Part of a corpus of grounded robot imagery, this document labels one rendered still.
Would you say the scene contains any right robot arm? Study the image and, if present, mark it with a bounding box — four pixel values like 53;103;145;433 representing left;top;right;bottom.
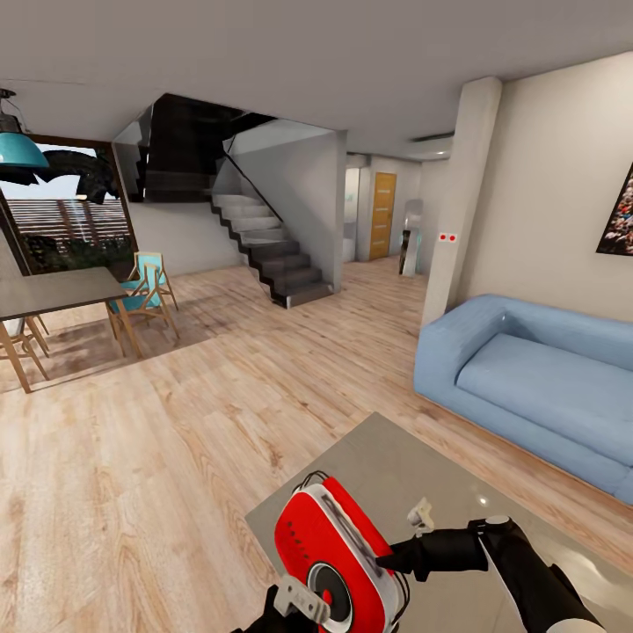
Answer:
375;497;605;633

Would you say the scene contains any radio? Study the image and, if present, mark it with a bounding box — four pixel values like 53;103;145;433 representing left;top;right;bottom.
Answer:
274;476;410;633

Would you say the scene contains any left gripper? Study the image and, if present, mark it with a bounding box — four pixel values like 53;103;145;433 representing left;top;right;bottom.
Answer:
253;585;320;633

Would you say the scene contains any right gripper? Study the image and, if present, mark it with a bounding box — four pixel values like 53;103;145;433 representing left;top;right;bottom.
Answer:
375;528;462;583

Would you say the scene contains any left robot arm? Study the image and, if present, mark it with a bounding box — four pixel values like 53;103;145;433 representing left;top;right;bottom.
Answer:
231;574;331;633

